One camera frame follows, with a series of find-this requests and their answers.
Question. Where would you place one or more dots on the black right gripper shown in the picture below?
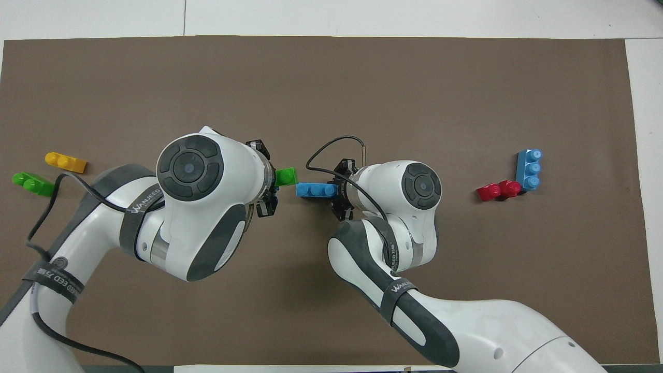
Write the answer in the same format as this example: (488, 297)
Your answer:
(341, 189)

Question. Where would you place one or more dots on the blue three-stud brick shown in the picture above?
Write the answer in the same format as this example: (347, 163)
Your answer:
(315, 190)
(529, 171)

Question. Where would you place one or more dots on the green two-stud brick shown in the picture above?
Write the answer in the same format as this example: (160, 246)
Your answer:
(286, 176)
(33, 184)

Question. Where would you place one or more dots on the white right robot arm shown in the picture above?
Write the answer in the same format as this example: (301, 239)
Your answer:
(422, 186)

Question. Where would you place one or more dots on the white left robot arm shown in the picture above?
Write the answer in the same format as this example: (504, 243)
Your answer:
(191, 166)

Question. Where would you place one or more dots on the brown table mat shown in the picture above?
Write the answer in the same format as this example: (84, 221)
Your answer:
(362, 88)

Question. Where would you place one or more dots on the red two-stud brick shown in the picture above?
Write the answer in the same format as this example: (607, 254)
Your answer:
(498, 191)

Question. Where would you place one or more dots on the yellow two-stud brick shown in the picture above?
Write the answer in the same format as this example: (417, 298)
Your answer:
(66, 162)

